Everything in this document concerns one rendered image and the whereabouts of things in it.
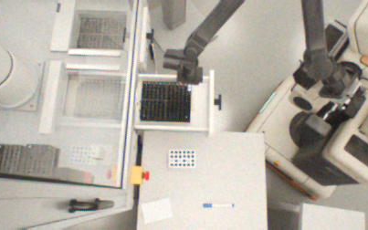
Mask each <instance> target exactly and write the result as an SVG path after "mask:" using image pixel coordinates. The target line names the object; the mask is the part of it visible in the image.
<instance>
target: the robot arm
mask: <svg viewBox="0 0 368 230"><path fill-rule="evenodd" d="M245 1H246V0H220V1H219V2H218V3H217V4H216V6H215V7H214V9H213V10H212V11H211V13H209V15H208V16H207V17H206V18H205V20H203V22H202V23H201V24H200V25H199V26H198V27H197V28H196V29H195V30H194V31H193V32H192V34H190V36H189V37H188V38H187V39H186V42H185V46H184V49H169V48H168V49H166V51H165V52H164V56H163V68H169V69H173V70H176V71H177V73H176V82H180V85H185V84H193V86H198V85H199V82H201V83H202V82H203V67H198V63H199V61H198V59H197V58H198V57H199V56H200V55H201V53H202V52H203V51H204V50H205V47H206V46H207V45H208V44H209V42H211V40H212V39H213V37H214V35H215V34H216V32H218V30H220V29H221V27H222V26H223V25H224V24H225V23H226V21H227V20H228V19H229V18H230V17H231V16H232V15H233V14H234V13H235V12H236V11H237V10H238V8H239V7H240V6H241V5H242V4H243V3H244V2H245ZM301 10H302V15H303V26H304V32H305V48H306V49H305V51H303V62H304V63H305V69H306V70H307V77H308V78H313V79H317V80H319V79H320V80H321V82H322V85H323V87H322V88H321V90H320V91H319V96H320V97H321V98H329V99H342V98H343V96H345V94H346V92H347V90H348V89H349V87H350V86H351V85H352V83H353V82H354V81H355V80H356V79H357V77H358V76H359V75H358V73H357V71H356V72H355V74H348V73H347V71H346V70H345V68H343V67H342V64H341V63H337V62H336V61H335V59H334V57H333V56H329V54H328V50H327V47H326V37H325V28H324V9H323V0H301ZM181 66H182V67H181Z"/></svg>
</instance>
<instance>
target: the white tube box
mask: <svg viewBox="0 0 368 230"><path fill-rule="evenodd" d="M171 159H173V162H171ZM180 159H181V160H182V162H179V160H180ZM188 159H189V160H190V162H188V161H187V160H188ZM168 168H169V169H195V150H169V156H168Z"/></svg>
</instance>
